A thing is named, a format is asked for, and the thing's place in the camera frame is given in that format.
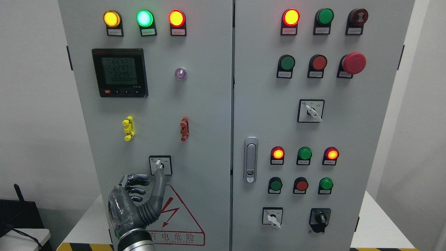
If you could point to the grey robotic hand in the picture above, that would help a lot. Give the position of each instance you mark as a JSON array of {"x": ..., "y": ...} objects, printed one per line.
[{"x": 124, "y": 214}]

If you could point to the white rotary selector switch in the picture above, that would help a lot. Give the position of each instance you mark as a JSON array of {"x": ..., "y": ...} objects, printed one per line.
[
  {"x": 272, "y": 216},
  {"x": 160, "y": 162},
  {"x": 310, "y": 110}
]

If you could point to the silver black robot forearm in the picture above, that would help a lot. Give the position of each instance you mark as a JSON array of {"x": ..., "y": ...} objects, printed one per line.
[{"x": 136, "y": 240}]

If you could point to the yellow indicator light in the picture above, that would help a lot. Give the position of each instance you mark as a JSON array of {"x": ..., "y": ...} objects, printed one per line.
[{"x": 112, "y": 18}]

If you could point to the lit green indicator light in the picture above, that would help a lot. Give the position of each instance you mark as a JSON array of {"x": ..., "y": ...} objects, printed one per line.
[{"x": 144, "y": 18}]

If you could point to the red electrical danger sticker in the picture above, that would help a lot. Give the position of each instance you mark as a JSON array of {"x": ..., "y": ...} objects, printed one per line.
[{"x": 176, "y": 225}]

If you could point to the yellow terminal clip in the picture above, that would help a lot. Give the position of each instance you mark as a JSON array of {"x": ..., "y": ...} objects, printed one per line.
[{"x": 129, "y": 129}]

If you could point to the black device with antenna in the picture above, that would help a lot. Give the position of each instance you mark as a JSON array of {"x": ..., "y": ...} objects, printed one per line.
[{"x": 19, "y": 214}]

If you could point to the red terminal clip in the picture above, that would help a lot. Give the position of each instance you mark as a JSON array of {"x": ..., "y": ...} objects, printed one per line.
[{"x": 184, "y": 128}]

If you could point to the black digital power meter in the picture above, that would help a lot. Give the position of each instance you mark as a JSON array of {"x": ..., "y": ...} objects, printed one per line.
[{"x": 120, "y": 72}]

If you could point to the small clear lamp bulb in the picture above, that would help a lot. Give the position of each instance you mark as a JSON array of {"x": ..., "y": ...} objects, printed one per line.
[{"x": 180, "y": 74}]

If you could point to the green push button lower left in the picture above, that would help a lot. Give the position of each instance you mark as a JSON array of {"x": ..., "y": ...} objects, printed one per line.
[{"x": 275, "y": 185}]

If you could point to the green push button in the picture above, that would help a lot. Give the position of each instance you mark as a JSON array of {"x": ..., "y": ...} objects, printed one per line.
[
  {"x": 286, "y": 62},
  {"x": 325, "y": 185},
  {"x": 275, "y": 185}
]

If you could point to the lit red indicator lower left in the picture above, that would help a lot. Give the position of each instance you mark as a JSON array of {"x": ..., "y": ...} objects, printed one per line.
[{"x": 277, "y": 153}]

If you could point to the lit red indicator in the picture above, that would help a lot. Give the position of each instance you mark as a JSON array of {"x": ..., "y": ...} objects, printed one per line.
[
  {"x": 277, "y": 153},
  {"x": 331, "y": 153}
]

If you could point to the grey electrical control cabinet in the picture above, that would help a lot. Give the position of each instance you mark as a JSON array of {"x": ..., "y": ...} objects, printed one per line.
[{"x": 234, "y": 90}]

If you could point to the red push button lower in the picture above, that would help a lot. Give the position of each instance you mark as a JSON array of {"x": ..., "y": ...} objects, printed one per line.
[{"x": 300, "y": 185}]

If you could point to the red push button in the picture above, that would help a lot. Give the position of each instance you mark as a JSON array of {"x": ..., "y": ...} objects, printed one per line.
[
  {"x": 318, "y": 62},
  {"x": 300, "y": 185}
]

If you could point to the green indicator lower middle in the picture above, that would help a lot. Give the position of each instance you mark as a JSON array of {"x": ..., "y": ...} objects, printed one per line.
[{"x": 304, "y": 154}]

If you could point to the red indicator light left door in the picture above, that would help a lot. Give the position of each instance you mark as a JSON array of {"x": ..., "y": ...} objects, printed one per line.
[{"x": 176, "y": 18}]

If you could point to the green push button lower right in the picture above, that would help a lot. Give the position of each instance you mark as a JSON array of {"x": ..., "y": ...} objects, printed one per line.
[{"x": 325, "y": 185}]

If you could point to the lit red indicator lower right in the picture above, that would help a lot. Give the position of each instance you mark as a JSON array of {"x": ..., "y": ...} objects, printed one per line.
[{"x": 331, "y": 153}]

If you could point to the green push button upper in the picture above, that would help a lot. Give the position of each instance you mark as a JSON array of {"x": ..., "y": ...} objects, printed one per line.
[{"x": 286, "y": 62}]

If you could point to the red push button upper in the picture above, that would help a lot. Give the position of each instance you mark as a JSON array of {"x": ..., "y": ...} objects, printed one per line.
[{"x": 318, "y": 62}]

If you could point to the red indicator light top right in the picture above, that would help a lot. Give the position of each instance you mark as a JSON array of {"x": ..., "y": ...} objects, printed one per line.
[{"x": 291, "y": 17}]

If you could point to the red emergency stop button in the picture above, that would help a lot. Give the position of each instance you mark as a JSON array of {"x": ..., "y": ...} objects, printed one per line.
[{"x": 354, "y": 63}]

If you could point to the green indicator light top right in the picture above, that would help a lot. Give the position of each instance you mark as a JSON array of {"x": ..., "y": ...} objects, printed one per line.
[{"x": 324, "y": 16}]

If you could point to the dark red buzzer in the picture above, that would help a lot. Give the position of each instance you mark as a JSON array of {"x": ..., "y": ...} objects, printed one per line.
[{"x": 358, "y": 17}]

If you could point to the silver cabinet door handle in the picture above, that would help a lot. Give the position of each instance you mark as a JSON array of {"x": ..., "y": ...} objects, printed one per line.
[{"x": 250, "y": 159}]

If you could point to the black rotary knob switch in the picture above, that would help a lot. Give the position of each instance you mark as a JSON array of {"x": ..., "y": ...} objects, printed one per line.
[{"x": 319, "y": 219}]

